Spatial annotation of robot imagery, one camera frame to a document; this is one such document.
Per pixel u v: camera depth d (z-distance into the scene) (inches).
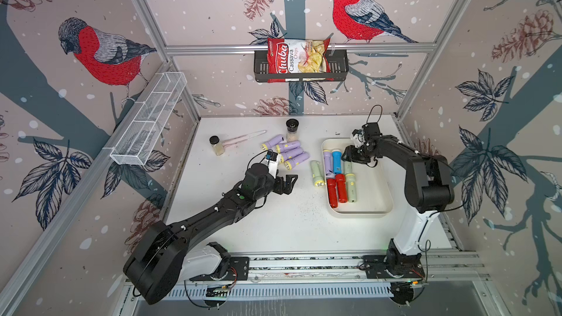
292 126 40.1
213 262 23.8
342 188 35.5
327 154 39.4
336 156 39.6
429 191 20.4
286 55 34.3
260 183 25.4
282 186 28.4
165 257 16.4
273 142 42.4
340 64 37.3
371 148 30.0
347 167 37.9
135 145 27.9
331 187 35.4
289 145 41.1
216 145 39.6
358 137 35.3
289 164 38.4
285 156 39.5
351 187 35.5
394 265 26.1
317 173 37.4
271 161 28.5
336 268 29.4
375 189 36.8
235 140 43.4
